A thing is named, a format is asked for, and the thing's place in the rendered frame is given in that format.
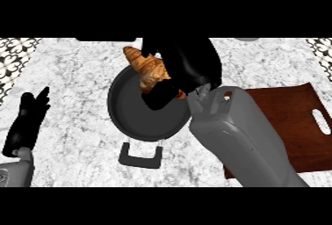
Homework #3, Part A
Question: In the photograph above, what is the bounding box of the golden brown croissant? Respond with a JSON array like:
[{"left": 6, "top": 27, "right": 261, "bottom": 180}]
[{"left": 122, "top": 46, "right": 187, "bottom": 101}]

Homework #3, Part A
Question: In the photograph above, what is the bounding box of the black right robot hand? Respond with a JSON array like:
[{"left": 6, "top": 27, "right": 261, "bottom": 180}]
[{"left": 140, "top": 38, "right": 223, "bottom": 112}]

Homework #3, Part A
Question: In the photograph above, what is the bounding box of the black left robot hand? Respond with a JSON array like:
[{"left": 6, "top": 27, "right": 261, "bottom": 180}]
[{"left": 1, "top": 86, "right": 52, "bottom": 158}]

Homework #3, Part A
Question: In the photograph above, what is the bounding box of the dark grey pot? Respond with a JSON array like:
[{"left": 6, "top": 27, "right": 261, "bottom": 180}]
[{"left": 106, "top": 64, "right": 193, "bottom": 170}]

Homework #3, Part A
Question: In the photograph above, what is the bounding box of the brown wooden tray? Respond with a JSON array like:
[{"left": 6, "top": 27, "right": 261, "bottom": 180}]
[{"left": 223, "top": 82, "right": 332, "bottom": 180}]

